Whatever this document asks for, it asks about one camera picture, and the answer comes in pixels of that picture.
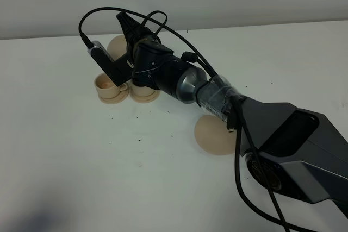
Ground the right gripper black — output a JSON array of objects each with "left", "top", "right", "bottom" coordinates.
[{"left": 116, "top": 12, "right": 181, "bottom": 90}]

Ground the beige teapot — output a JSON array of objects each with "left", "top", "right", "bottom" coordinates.
[{"left": 107, "top": 34, "right": 127, "bottom": 61}]

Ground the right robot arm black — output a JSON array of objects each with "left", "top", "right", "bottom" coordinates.
[{"left": 117, "top": 12, "right": 347, "bottom": 212}]

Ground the large beige teapot saucer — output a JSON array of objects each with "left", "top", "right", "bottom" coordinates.
[{"left": 194, "top": 115, "right": 237, "bottom": 155}]

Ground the right beige teacup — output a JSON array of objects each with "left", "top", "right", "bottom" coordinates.
[{"left": 132, "top": 85, "right": 156, "bottom": 99}]

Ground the beige teacup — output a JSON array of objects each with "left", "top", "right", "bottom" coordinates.
[
  {"left": 132, "top": 85, "right": 156, "bottom": 99},
  {"left": 94, "top": 73, "right": 128, "bottom": 99}
]

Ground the left beige teacup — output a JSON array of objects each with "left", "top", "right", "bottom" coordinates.
[{"left": 94, "top": 73, "right": 128, "bottom": 99}]

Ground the left beige cup saucer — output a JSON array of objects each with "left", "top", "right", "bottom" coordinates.
[{"left": 98, "top": 90, "right": 129, "bottom": 104}]

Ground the beige cup saucer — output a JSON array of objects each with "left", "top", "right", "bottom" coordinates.
[
  {"left": 98, "top": 90, "right": 129, "bottom": 104},
  {"left": 130, "top": 86, "right": 160, "bottom": 103}
]

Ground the right beige cup saucer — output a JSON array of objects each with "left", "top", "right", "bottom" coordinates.
[{"left": 130, "top": 86, "right": 160, "bottom": 103}]

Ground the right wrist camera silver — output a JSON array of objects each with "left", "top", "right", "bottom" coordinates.
[{"left": 88, "top": 41, "right": 113, "bottom": 67}]

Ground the right black camera cable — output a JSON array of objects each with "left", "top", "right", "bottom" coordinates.
[{"left": 78, "top": 7, "right": 348, "bottom": 232}]

